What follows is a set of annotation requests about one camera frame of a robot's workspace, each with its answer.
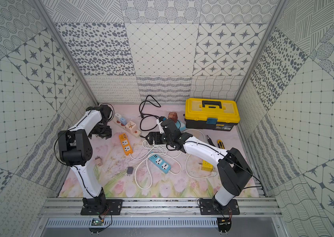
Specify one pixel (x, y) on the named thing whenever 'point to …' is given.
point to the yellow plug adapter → (206, 166)
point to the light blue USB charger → (123, 121)
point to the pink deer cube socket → (131, 127)
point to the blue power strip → (159, 163)
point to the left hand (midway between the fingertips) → (98, 136)
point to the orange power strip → (127, 148)
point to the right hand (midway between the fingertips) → (153, 138)
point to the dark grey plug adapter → (130, 170)
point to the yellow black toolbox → (211, 114)
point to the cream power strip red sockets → (136, 133)
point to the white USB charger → (117, 117)
